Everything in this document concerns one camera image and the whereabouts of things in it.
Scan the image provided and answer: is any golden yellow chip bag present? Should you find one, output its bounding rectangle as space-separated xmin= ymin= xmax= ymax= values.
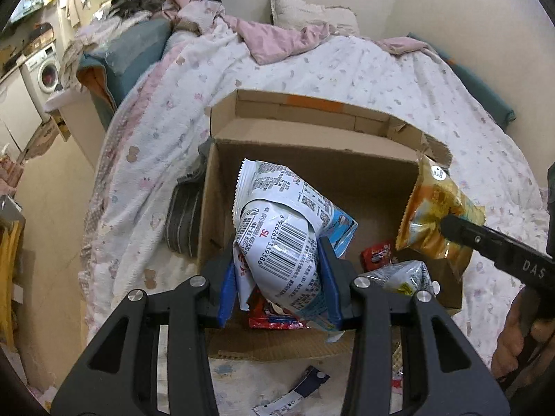
xmin=395 ymin=154 xmax=485 ymax=280

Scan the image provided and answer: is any red snack packet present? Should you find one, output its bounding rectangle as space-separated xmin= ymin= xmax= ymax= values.
xmin=360 ymin=241 xmax=397 ymax=271

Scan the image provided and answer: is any brown cardboard box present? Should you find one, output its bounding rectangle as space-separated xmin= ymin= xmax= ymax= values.
xmin=196 ymin=88 xmax=464 ymax=363

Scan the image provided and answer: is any grey striped garment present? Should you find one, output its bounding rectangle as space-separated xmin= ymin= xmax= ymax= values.
xmin=164 ymin=137 xmax=214 ymax=258

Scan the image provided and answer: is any white washing machine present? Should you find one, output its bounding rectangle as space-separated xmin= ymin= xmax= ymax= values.
xmin=20 ymin=42 xmax=59 ymax=122

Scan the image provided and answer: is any right hand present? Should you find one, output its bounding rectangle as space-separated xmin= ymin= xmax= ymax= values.
xmin=491 ymin=289 xmax=554 ymax=385

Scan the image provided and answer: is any beige pillow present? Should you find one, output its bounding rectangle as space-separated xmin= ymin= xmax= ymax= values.
xmin=269 ymin=0 xmax=360 ymax=36

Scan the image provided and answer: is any silver grey snack bag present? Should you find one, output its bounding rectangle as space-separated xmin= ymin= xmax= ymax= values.
xmin=362 ymin=260 xmax=436 ymax=296

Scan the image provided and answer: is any teal folded blanket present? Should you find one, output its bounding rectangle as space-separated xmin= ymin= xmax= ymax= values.
xmin=76 ymin=18 xmax=172 ymax=129

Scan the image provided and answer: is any small blue white wrapper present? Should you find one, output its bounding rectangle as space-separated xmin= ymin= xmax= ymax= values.
xmin=252 ymin=365 xmax=329 ymax=416

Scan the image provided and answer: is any white patterned bed quilt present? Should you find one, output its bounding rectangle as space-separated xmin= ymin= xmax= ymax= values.
xmin=79 ymin=4 xmax=548 ymax=333

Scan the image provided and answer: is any pink blanket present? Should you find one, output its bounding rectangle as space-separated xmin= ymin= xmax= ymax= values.
xmin=173 ymin=0 xmax=431 ymax=66

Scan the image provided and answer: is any white blue snack bag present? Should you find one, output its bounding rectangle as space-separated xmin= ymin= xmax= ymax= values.
xmin=232 ymin=159 xmax=358 ymax=333

